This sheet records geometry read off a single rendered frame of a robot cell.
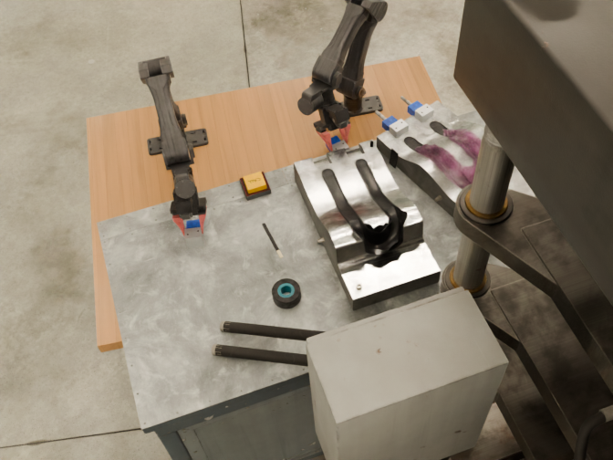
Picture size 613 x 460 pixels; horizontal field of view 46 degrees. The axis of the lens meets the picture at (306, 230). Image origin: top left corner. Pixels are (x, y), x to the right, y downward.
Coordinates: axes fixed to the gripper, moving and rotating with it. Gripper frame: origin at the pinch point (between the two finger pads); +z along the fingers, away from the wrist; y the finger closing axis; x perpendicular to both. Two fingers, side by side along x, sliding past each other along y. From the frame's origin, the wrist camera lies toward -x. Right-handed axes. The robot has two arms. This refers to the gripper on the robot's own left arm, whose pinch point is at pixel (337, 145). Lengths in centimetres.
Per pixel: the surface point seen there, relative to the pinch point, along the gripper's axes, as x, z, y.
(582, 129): -144, -47, -25
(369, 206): -28.7, 9.8, -6.0
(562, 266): -119, -12, -11
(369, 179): -18.4, 6.7, 0.2
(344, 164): -11.8, 1.8, -4.0
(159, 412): -44, 31, -82
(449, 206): -31.3, 19.4, 17.4
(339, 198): -19.8, 7.8, -11.1
